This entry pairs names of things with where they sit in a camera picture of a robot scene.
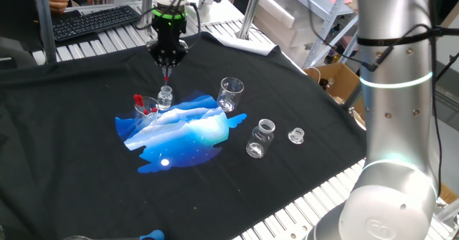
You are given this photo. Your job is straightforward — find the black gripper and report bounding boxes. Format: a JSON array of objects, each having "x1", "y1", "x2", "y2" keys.
[{"x1": 146, "y1": 17, "x2": 189, "y2": 77}]

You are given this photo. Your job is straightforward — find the brown cardboard box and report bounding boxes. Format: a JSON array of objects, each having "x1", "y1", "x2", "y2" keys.
[{"x1": 303, "y1": 62, "x2": 366, "y2": 123}]

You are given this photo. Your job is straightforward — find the green wrist adapter ring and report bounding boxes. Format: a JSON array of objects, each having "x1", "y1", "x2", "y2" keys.
[{"x1": 151, "y1": 7, "x2": 187, "y2": 21}]

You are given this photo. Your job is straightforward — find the long blue bulb pipette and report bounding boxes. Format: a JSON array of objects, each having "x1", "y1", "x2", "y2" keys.
[{"x1": 107, "y1": 229, "x2": 166, "y2": 240}]

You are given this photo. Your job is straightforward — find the clear glass beaker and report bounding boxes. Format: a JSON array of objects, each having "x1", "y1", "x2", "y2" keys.
[{"x1": 216, "y1": 77, "x2": 245, "y2": 113}]

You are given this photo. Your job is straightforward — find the white foam blocks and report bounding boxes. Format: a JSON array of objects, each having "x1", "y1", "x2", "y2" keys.
[{"x1": 252, "y1": 0, "x2": 326, "y2": 51}]

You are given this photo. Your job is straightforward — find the black cloth with blue print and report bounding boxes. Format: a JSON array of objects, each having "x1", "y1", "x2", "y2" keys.
[{"x1": 0, "y1": 31, "x2": 370, "y2": 240}]

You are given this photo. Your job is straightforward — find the white plastic stand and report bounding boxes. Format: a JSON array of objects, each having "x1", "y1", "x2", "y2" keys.
[{"x1": 197, "y1": 0, "x2": 222, "y2": 23}]

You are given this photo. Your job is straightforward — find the white towel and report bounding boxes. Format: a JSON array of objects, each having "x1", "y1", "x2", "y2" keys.
[{"x1": 218, "y1": 35, "x2": 280, "y2": 57}]

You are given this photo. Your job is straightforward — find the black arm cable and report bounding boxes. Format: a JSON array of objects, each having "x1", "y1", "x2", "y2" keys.
[{"x1": 303, "y1": 0, "x2": 459, "y2": 201}]

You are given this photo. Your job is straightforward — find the clear wide-mouth glass bottle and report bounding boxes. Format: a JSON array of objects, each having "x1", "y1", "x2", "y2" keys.
[{"x1": 245, "y1": 118, "x2": 276, "y2": 159}]

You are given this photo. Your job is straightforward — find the grey chair back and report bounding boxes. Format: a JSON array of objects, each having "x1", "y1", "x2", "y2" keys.
[{"x1": 0, "y1": 35, "x2": 39, "y2": 71}]

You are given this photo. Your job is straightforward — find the glass beaker holding droppers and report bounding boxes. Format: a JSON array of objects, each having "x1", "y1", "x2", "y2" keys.
[{"x1": 133, "y1": 95, "x2": 160, "y2": 130}]

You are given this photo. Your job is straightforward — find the grey metal shelf rack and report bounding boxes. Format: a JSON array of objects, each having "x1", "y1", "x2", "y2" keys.
[{"x1": 275, "y1": 0, "x2": 359, "y2": 69}]

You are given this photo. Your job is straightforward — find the small clear glass vial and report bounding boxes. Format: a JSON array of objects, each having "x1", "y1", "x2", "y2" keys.
[{"x1": 156, "y1": 85, "x2": 174, "y2": 112}]

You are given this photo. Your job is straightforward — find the black cable strap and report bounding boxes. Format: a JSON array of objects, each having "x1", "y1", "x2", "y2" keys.
[{"x1": 356, "y1": 25, "x2": 459, "y2": 47}]

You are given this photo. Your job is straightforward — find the bare person hand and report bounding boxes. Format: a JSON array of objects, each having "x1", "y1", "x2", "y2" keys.
[{"x1": 46, "y1": 0, "x2": 71, "y2": 16}]

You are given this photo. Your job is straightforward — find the black computer keyboard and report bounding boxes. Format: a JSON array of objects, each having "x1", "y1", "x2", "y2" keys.
[{"x1": 52, "y1": 5, "x2": 142, "y2": 42}]

